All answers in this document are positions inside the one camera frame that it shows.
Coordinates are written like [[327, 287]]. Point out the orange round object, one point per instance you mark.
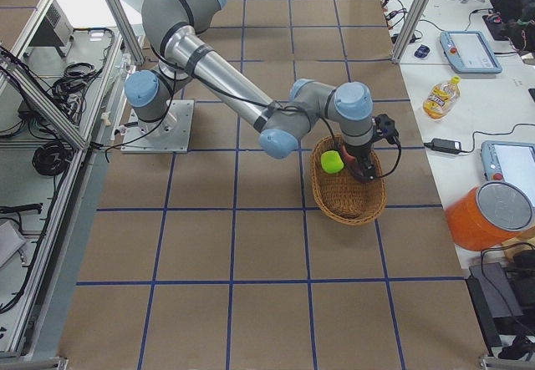
[[489, 215]]

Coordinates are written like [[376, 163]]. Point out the red yellow apple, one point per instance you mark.
[[351, 165]]

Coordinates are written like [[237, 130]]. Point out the aluminium frame post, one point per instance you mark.
[[414, 15]]

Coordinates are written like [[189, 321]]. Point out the black power adapter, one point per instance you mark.
[[447, 146]]

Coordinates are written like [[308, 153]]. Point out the dark blue checkered pouch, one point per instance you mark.
[[422, 51]]

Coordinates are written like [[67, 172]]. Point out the woven wicker basket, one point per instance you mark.
[[340, 196]]

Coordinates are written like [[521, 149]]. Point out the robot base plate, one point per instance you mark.
[[172, 135]]

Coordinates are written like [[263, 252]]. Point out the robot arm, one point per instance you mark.
[[172, 26]]

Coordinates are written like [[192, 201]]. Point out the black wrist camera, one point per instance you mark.
[[384, 128]]

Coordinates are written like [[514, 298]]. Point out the green apple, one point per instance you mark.
[[331, 162]]

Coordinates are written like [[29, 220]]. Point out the orange drink bottle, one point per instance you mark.
[[441, 98]]

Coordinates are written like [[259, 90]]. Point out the teach pendant tablet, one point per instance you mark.
[[469, 52]]

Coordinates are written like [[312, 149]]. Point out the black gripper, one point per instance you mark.
[[360, 153]]

